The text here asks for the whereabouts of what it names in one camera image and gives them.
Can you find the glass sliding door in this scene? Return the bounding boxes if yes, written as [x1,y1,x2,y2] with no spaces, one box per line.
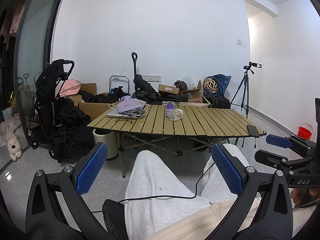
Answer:
[14,0,67,153]

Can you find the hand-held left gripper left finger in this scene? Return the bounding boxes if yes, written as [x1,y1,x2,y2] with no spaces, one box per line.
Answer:
[26,142,108,233]

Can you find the black trolley with handle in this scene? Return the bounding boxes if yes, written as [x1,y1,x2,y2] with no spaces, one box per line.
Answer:
[131,52,158,95]

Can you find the purple pouch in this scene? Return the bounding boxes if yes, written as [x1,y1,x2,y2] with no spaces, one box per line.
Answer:
[117,99,146,113]

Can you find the purple lid bottle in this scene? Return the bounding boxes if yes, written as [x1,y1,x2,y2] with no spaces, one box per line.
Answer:
[165,102,175,118]

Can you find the blue bag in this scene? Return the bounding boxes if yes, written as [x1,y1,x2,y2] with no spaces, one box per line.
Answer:
[209,74,232,98]

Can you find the black bag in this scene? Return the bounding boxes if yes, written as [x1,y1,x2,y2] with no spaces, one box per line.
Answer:
[103,199,126,240]

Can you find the red bucket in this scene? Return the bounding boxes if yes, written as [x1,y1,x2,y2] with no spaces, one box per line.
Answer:
[297,123,314,139]

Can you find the person's left leg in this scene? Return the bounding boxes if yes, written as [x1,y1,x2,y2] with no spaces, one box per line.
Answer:
[124,150,213,240]

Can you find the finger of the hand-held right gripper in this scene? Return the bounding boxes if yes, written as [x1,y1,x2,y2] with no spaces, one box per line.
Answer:
[254,149,313,167]
[266,134,316,153]

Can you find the white charging cable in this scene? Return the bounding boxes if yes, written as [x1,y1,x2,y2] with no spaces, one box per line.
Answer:
[252,131,267,161]

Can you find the silver metal frame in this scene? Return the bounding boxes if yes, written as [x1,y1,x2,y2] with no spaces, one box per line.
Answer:
[109,75,130,95]

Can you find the black phone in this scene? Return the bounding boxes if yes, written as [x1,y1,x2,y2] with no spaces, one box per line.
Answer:
[247,125,260,137]

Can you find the large open cardboard box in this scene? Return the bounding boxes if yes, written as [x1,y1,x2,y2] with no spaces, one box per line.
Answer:
[79,102,118,122]
[71,83,98,103]

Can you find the white wall outlets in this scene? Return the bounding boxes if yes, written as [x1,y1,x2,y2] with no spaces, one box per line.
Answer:
[142,74,162,82]

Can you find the cream jacket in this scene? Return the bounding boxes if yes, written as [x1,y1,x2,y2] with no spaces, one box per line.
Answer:
[140,192,316,240]

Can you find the woven bamboo ball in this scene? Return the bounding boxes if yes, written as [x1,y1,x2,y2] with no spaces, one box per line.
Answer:
[203,77,219,93]

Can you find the black suitcase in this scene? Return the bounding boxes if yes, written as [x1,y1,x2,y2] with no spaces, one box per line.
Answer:
[204,92,231,109]

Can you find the black stroller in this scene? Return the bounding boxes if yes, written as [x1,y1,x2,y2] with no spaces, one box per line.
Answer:
[27,59,93,163]

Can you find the clear glass jar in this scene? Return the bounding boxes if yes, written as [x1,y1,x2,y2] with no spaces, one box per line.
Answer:
[169,109,183,122]

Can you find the tan slatted folding table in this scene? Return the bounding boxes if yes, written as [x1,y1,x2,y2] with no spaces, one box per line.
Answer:
[87,104,267,179]

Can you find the white waste bin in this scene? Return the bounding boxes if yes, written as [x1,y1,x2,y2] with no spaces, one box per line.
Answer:
[93,129,118,159]

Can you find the pink cloth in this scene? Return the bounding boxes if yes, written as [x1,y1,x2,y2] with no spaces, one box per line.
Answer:
[55,79,82,97]

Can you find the black tripod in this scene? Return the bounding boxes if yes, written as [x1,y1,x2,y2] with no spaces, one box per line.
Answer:
[230,70,250,119]

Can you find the black video camera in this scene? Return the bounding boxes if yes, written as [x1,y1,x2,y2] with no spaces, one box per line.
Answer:
[244,61,263,74]

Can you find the white plush dog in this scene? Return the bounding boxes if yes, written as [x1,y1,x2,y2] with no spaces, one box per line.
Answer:
[5,130,23,162]

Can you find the hanging pink clothes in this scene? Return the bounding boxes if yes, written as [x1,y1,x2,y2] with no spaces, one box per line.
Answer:
[0,0,27,58]

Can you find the black cable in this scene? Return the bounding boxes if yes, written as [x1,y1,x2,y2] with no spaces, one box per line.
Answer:
[91,161,215,214]

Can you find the cardboard box with slot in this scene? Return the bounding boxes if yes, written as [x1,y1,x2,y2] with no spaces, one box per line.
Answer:
[158,84,180,96]

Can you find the silver laptop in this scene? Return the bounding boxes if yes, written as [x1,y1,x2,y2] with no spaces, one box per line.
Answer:
[107,106,147,119]

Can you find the dark knitted bag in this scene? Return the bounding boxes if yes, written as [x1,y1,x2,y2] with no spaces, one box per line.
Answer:
[174,80,188,91]

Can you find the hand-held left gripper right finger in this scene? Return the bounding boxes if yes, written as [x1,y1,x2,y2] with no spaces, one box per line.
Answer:
[211,142,293,233]

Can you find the cardboard box with label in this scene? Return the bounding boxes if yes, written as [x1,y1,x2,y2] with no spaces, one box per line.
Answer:
[180,80,205,104]

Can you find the person's right hand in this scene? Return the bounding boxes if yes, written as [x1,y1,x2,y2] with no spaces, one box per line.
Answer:
[291,186,320,208]

